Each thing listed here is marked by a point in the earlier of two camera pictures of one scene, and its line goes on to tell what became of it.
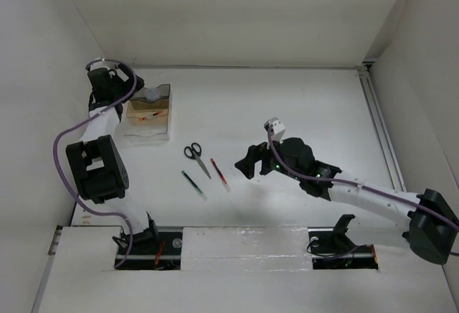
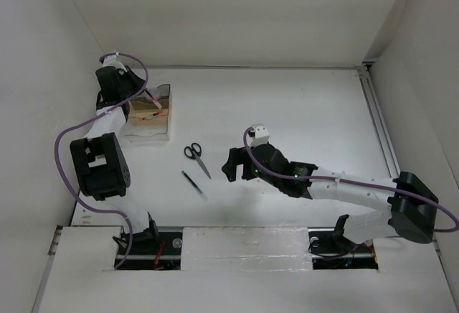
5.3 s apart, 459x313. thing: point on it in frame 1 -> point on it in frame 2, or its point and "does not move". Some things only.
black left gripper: (128, 84) does not move
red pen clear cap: (221, 176) -> (153, 98)
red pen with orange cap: (151, 115) does not move
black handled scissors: (194, 152) does not move
